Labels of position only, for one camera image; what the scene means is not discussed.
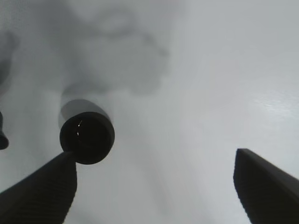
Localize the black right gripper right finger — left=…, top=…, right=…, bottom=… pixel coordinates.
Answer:
left=233, top=148, right=299, bottom=224

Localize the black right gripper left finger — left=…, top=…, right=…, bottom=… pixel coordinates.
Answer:
left=0, top=153, right=77, bottom=224

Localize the black round teapot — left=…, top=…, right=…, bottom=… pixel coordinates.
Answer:
left=0, top=112, right=9, bottom=150

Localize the small black teacup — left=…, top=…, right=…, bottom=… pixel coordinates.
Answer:
left=59, top=112, right=115, bottom=165

